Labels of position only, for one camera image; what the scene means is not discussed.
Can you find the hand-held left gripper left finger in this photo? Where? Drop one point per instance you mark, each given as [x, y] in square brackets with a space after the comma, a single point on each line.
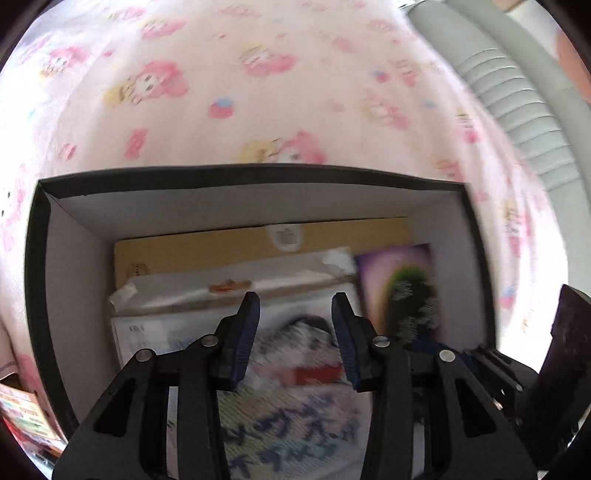
[240, 344]

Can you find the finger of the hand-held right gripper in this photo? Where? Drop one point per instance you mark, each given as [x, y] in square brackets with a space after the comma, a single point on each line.
[508, 362]
[489, 383]

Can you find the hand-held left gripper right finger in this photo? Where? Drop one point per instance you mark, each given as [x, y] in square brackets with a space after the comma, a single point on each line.
[348, 344]

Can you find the dark rainbow-print book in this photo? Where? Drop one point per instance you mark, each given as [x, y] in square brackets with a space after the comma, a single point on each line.
[397, 286]

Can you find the illustrated white book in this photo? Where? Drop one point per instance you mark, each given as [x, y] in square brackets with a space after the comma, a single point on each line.
[295, 415]

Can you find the black cardboard box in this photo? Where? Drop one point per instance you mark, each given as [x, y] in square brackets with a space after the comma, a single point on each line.
[231, 203]

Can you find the white plastic package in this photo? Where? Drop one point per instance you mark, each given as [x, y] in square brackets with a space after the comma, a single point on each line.
[184, 290]

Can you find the brown paper envelope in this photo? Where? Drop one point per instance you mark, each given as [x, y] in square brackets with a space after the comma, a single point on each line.
[207, 251]

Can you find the colourful pastel booklet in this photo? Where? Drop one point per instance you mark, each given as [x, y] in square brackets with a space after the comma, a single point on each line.
[27, 415]

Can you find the grey ribbed headboard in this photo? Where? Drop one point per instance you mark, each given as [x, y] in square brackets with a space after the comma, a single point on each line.
[521, 106]

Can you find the pink printed blanket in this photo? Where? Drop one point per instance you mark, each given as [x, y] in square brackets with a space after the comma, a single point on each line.
[184, 92]

